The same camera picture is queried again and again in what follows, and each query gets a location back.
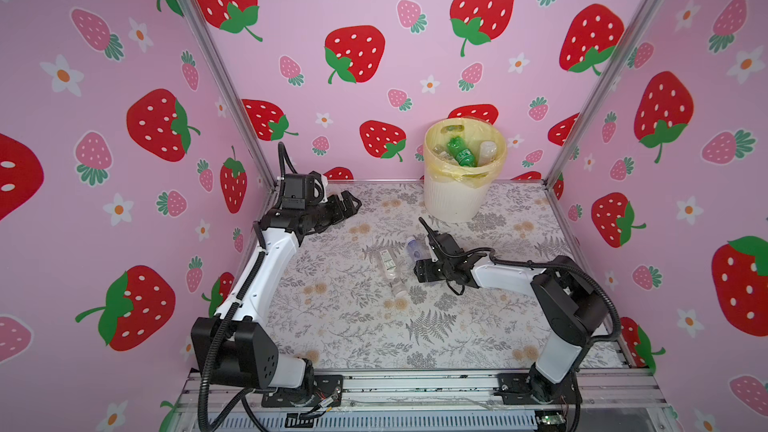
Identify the green bottle yellow cap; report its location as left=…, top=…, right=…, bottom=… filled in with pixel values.
left=446, top=136, right=477, bottom=167

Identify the clear bottle red cap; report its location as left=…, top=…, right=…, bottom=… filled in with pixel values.
left=477, top=141, right=498, bottom=167

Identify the white bin with yellow liner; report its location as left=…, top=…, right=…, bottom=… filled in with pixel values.
left=424, top=118, right=507, bottom=223

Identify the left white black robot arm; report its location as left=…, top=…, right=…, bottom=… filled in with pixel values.
left=191, top=172, right=362, bottom=431

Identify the clear bottle white label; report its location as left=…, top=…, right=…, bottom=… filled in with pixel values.
left=378, top=248, right=407, bottom=298

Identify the clear bluish bottle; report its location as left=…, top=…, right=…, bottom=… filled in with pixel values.
left=406, top=237, right=424, bottom=262

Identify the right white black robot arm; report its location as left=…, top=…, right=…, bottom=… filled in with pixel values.
left=414, top=227, right=621, bottom=404

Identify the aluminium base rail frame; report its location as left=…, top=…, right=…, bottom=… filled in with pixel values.
left=161, top=367, right=667, bottom=432

